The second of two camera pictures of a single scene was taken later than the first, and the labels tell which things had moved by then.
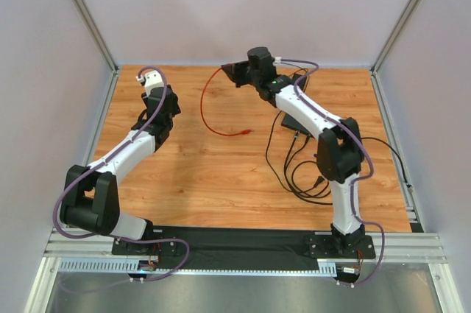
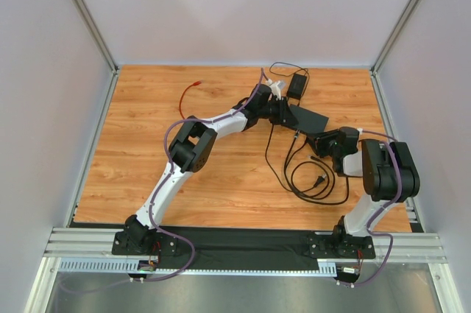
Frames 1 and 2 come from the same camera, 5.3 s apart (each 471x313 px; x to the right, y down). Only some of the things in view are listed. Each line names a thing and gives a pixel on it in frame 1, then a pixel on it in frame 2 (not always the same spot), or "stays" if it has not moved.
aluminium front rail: (401, 247) stays
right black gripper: (239, 72) → (318, 142)
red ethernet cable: (246, 132) → (194, 84)
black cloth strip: (238, 248) stays
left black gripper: (171, 103) → (285, 115)
